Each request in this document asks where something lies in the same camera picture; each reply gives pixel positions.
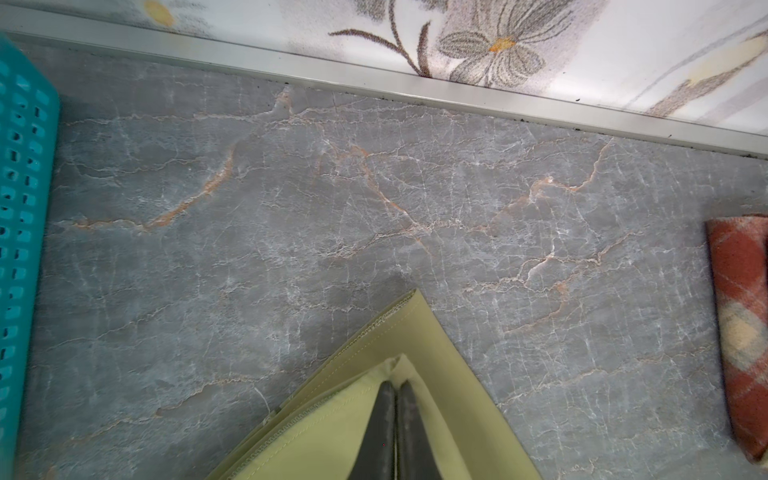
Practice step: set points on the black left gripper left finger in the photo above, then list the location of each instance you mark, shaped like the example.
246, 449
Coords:
376, 456

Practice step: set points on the red plaid wool skirt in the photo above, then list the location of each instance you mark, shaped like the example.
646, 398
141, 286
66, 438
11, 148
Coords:
738, 253

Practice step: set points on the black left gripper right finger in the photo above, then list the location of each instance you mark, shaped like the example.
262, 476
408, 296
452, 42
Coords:
415, 458

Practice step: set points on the olive green skirt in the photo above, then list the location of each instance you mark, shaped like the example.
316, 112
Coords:
317, 431

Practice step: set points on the teal plastic basket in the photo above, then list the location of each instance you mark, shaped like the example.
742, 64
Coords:
30, 108

